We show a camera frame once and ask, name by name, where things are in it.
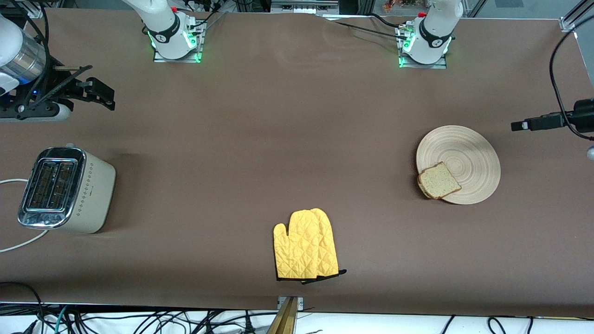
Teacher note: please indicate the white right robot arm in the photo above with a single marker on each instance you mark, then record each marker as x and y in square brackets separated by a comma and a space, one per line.
[164, 37]

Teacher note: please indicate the aluminium corner bracket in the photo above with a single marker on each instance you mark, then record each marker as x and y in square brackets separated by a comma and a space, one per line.
[567, 24]

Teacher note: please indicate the brown bread slice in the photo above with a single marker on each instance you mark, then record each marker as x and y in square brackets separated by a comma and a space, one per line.
[438, 181]

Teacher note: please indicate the brass coloured metal bar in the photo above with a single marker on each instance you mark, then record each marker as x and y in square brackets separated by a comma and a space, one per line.
[284, 322]

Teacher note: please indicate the cream and chrome toaster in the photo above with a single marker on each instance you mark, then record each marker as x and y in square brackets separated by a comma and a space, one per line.
[93, 195]

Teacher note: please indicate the round wooden plate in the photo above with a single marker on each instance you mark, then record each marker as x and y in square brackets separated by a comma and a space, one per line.
[468, 157]

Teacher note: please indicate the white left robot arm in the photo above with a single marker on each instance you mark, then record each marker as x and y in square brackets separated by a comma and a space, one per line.
[431, 39]

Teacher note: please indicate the small silver metal bracket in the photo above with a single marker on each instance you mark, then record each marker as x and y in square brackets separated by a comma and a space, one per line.
[300, 302]

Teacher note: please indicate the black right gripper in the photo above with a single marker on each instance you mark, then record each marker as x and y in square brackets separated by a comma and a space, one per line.
[59, 91]

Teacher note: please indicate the yellow quilted oven mitt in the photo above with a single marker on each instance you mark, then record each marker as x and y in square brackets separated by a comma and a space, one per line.
[292, 250]
[330, 250]

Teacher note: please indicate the aluminium frame profile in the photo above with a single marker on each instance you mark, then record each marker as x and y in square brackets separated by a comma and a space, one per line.
[301, 7]

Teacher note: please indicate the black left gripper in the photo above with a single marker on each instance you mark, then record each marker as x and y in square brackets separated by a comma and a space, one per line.
[583, 112]

